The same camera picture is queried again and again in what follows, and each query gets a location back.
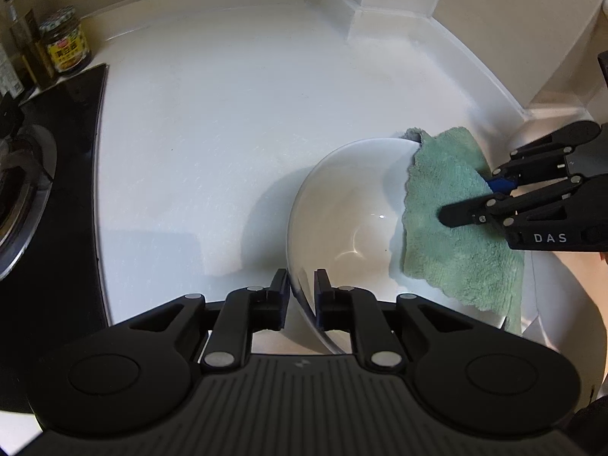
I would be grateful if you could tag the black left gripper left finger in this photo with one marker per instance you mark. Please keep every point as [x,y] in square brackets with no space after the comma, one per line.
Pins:
[244,312]

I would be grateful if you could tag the yellow label sauce jar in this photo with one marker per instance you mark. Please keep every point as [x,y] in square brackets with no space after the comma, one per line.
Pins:
[65,42]

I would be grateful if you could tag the green microfibre cloth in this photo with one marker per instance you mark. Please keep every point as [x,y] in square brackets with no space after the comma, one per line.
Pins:
[472,263]

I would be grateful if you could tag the dark soy sauce bottle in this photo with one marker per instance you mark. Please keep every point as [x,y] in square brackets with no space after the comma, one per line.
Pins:
[26,37]

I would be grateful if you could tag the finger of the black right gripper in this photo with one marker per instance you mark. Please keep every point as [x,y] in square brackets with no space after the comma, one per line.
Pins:
[497,207]
[572,150]

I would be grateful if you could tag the black gas stove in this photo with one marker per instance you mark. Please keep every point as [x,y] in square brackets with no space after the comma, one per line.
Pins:
[51,288]

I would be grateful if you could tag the white ceramic bowl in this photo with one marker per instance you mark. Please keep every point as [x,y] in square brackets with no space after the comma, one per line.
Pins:
[347,220]

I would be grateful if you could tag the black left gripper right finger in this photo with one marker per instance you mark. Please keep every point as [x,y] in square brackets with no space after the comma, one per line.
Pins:
[357,312]

